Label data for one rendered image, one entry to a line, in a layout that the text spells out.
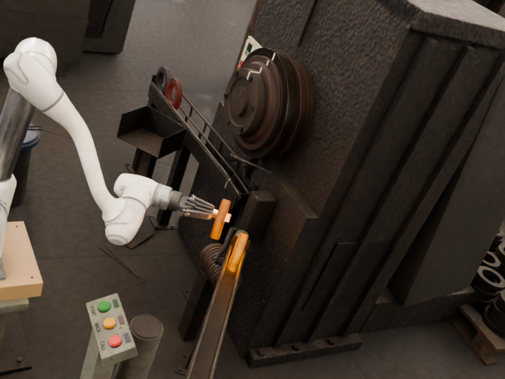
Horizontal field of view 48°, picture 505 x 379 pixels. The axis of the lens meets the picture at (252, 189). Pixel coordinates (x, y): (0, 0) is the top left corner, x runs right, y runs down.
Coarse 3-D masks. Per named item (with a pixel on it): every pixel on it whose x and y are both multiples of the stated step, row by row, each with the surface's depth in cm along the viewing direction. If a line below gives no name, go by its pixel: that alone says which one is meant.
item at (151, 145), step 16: (128, 112) 286; (144, 112) 300; (128, 128) 294; (144, 128) 305; (160, 128) 300; (176, 128) 295; (144, 144) 289; (160, 144) 293; (176, 144) 290; (144, 160) 295; (144, 176) 299; (144, 240) 321
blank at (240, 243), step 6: (240, 234) 221; (240, 240) 218; (246, 240) 219; (234, 246) 227; (240, 246) 216; (234, 252) 216; (240, 252) 216; (234, 258) 216; (228, 264) 219; (234, 264) 217; (228, 270) 221; (234, 270) 219
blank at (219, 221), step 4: (224, 200) 215; (220, 204) 212; (224, 204) 212; (228, 204) 213; (220, 208) 211; (224, 208) 211; (228, 208) 222; (220, 212) 210; (224, 212) 210; (216, 216) 210; (220, 216) 210; (224, 216) 210; (216, 220) 209; (220, 220) 209; (224, 220) 210; (216, 224) 210; (220, 224) 210; (216, 228) 210; (220, 228) 210; (212, 232) 212; (216, 232) 211; (220, 232) 211; (212, 236) 213; (216, 236) 213
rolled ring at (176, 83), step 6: (174, 78) 328; (168, 84) 333; (174, 84) 326; (180, 84) 325; (168, 90) 335; (180, 90) 324; (168, 96) 336; (180, 96) 324; (174, 102) 326; (180, 102) 326; (174, 108) 328
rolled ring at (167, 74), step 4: (160, 68) 345; (164, 68) 340; (168, 68) 341; (160, 72) 345; (164, 72) 340; (168, 72) 338; (156, 76) 350; (160, 76) 348; (168, 76) 337; (156, 80) 350; (160, 80) 350; (156, 84) 350; (160, 84) 350; (160, 88) 350; (164, 88) 339; (164, 92) 340
